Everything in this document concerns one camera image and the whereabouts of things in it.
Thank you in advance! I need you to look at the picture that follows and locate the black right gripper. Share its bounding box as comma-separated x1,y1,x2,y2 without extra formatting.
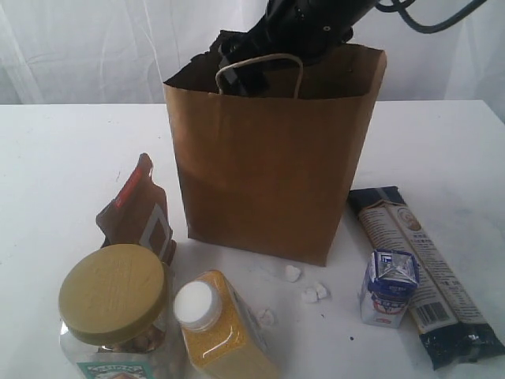
216,29,272,96

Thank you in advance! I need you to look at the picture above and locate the brown coffee pouch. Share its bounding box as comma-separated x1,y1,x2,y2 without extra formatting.
95,153,177,265

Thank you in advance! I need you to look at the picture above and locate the yellow millet bottle white cap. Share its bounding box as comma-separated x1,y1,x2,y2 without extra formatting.
173,270,280,379

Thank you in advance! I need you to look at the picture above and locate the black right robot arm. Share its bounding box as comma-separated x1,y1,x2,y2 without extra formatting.
215,0,376,97

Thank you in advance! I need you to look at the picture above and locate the brown paper bag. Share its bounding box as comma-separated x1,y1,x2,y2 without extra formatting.
164,44,387,266

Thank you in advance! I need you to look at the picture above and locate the white curtain backdrop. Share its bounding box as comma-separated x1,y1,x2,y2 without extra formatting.
1,1,504,114

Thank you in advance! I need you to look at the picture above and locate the milk carton blue white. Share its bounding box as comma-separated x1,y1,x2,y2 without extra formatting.
360,249,421,328

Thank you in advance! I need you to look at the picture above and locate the nut jar gold lid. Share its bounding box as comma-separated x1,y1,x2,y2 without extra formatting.
58,243,186,379

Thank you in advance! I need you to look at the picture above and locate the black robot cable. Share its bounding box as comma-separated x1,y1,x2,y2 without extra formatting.
374,0,490,35

